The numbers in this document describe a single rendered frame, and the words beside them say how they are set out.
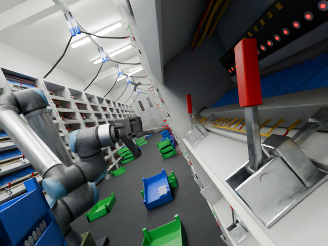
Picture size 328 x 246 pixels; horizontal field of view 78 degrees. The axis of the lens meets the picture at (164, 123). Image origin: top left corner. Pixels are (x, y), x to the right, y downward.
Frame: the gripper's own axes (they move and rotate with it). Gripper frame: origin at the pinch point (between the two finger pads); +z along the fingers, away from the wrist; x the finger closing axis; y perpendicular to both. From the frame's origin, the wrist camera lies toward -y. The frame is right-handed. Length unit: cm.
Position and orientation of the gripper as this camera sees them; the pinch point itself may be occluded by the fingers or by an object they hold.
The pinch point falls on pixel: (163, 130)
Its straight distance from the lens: 81.4
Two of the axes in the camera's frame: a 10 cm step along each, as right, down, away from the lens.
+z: 9.8, -1.9, -0.1
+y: -1.9, -9.8, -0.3
